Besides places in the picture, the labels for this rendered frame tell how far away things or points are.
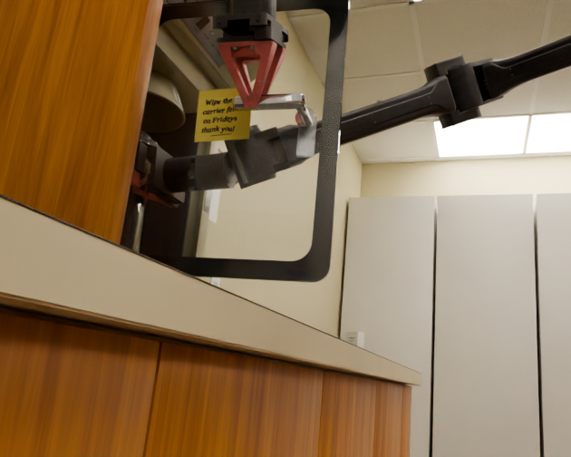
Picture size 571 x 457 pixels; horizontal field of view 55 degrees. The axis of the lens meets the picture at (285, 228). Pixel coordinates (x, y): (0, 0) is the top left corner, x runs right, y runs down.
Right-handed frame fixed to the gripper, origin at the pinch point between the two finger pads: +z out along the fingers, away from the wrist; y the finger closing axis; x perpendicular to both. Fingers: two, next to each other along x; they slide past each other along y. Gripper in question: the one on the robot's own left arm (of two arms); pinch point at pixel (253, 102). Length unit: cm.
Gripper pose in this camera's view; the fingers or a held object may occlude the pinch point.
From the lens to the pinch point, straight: 68.9
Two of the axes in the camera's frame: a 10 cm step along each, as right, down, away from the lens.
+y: -2.6, 1.3, -9.6
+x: 9.7, 0.3, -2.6
